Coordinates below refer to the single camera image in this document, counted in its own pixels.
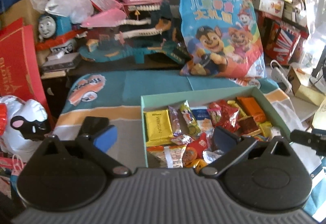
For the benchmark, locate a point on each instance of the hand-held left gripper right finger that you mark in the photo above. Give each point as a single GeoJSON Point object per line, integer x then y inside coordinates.
{"type": "Point", "coordinates": [224, 137]}

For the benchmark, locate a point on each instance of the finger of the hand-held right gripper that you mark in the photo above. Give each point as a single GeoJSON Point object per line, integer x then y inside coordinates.
{"type": "Point", "coordinates": [301, 137]}

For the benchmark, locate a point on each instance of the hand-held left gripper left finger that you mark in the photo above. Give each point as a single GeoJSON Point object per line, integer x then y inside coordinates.
{"type": "Point", "coordinates": [105, 137]}

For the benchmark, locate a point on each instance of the white orange snack packet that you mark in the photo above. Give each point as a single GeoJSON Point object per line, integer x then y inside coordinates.
{"type": "Point", "coordinates": [189, 118]}

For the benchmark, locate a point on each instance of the yellow wafer packet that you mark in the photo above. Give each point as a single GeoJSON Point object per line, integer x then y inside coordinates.
{"type": "Point", "coordinates": [158, 127]}

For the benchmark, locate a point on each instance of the mint green cardboard box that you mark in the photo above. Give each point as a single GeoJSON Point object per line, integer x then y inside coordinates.
{"type": "Point", "coordinates": [165, 100]}

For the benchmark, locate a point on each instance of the black smartphone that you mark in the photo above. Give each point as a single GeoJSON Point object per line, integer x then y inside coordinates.
{"type": "Point", "coordinates": [95, 124]}

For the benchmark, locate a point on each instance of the pink candy packet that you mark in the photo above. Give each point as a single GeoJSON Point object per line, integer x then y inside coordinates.
{"type": "Point", "coordinates": [214, 114]}

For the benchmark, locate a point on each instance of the dark red snack packet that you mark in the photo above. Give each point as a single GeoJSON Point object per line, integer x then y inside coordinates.
{"type": "Point", "coordinates": [249, 126]}

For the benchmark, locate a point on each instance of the blue white snack packet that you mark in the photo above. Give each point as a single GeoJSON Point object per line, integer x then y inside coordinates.
{"type": "Point", "coordinates": [202, 119]}

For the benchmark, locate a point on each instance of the orange face printed packet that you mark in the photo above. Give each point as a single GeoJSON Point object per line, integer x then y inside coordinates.
{"type": "Point", "coordinates": [193, 154]}

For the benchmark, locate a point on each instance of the small yellow snack packet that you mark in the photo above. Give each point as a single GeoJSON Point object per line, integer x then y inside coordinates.
{"type": "Point", "coordinates": [264, 129]}

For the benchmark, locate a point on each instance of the orange wafer packet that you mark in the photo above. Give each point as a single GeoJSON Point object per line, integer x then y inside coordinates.
{"type": "Point", "coordinates": [250, 109]}

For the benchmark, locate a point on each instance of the tan cardboard box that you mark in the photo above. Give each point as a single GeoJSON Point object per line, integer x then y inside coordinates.
{"type": "Point", "coordinates": [305, 86]}

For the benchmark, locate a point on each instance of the purple snack packet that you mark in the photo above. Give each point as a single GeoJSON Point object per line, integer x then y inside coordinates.
{"type": "Point", "coordinates": [174, 119]}

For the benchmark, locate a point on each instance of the white striped snack packet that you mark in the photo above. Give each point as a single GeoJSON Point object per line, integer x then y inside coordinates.
{"type": "Point", "coordinates": [174, 157]}

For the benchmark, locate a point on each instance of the white power strip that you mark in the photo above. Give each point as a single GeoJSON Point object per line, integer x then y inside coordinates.
{"type": "Point", "coordinates": [280, 73]}

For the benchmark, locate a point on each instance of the grey flat box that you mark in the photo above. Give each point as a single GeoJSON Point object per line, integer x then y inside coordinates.
{"type": "Point", "coordinates": [61, 62]}

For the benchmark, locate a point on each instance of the flag printed box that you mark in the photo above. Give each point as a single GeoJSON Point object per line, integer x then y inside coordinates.
{"type": "Point", "coordinates": [286, 43]}

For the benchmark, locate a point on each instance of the teal toy track set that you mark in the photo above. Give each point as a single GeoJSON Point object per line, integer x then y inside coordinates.
{"type": "Point", "coordinates": [132, 43]}

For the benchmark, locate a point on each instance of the white black lettered box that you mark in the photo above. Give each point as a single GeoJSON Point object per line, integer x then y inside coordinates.
{"type": "Point", "coordinates": [63, 48]}

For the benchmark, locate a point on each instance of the red face balloon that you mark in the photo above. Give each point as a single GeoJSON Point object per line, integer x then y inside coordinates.
{"type": "Point", "coordinates": [2, 117]}

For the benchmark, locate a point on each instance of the cartoon dog printed bag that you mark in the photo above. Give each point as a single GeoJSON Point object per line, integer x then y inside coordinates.
{"type": "Point", "coordinates": [219, 30]}

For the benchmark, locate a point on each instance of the red cardboard box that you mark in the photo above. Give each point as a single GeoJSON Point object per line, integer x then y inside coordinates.
{"type": "Point", "coordinates": [17, 66]}

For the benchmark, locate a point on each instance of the pink plastic toy wing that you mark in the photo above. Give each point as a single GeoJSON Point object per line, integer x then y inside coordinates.
{"type": "Point", "coordinates": [104, 19]}

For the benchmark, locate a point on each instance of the blue toy train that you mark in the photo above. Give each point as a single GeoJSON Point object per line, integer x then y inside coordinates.
{"type": "Point", "coordinates": [51, 26]}

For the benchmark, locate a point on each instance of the white cartoon printed box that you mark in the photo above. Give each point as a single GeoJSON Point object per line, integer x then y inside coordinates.
{"type": "Point", "coordinates": [271, 1]}

